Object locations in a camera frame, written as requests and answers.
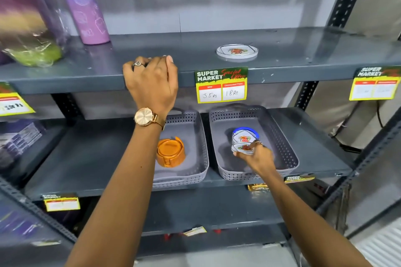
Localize purple printed bottle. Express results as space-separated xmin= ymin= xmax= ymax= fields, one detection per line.
xmin=52 ymin=0 xmax=111 ymax=45

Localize blue wrapped packets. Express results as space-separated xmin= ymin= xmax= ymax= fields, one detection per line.
xmin=0 ymin=199 xmax=65 ymax=247

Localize person's right hand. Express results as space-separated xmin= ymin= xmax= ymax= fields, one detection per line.
xmin=233 ymin=140 xmax=277 ymax=180

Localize green and purple plastic packet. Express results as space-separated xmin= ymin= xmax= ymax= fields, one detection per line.
xmin=0 ymin=0 xmax=69 ymax=68

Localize dark printed packet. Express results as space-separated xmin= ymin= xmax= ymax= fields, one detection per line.
xmin=0 ymin=119 xmax=45 ymax=165

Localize person's left forearm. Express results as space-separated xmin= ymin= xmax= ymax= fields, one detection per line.
xmin=65 ymin=117 xmax=166 ymax=267

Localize orange coaster set with holder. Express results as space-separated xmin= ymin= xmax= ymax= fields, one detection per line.
xmin=156 ymin=136 xmax=187 ymax=169

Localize person's left hand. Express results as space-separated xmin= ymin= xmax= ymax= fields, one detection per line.
xmin=122 ymin=55 xmax=179 ymax=117

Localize grey perforated plastic basket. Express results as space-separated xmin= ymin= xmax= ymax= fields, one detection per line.
xmin=152 ymin=108 xmax=210 ymax=190
xmin=209 ymin=104 xmax=300 ymax=181

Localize white ribbed panel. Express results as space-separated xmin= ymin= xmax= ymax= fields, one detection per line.
xmin=352 ymin=218 xmax=401 ymax=267

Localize white coaster with red print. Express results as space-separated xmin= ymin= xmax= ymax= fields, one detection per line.
xmin=232 ymin=129 xmax=259 ymax=145
xmin=216 ymin=44 xmax=259 ymax=60
xmin=231 ymin=142 xmax=256 ymax=155

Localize yellow green price tag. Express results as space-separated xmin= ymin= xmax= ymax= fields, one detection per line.
xmin=349 ymin=65 xmax=401 ymax=102
xmin=0 ymin=82 xmax=36 ymax=117
xmin=194 ymin=67 xmax=249 ymax=104

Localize person's right forearm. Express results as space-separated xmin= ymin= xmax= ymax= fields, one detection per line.
xmin=263 ymin=168 xmax=374 ymax=267

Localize blue coaster holder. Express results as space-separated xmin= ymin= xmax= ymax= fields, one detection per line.
xmin=232 ymin=127 xmax=260 ymax=141

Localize black cable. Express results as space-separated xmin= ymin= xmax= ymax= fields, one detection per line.
xmin=375 ymin=100 xmax=385 ymax=128

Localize small yellow price tag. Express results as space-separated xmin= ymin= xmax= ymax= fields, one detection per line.
xmin=284 ymin=174 xmax=316 ymax=184
xmin=42 ymin=194 xmax=81 ymax=213
xmin=183 ymin=226 xmax=207 ymax=237

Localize dark grey metal shelf rack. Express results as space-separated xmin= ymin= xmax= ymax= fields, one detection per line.
xmin=0 ymin=0 xmax=401 ymax=267

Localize rose gold wristwatch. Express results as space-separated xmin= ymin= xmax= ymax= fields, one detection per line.
xmin=134 ymin=107 xmax=167 ymax=131

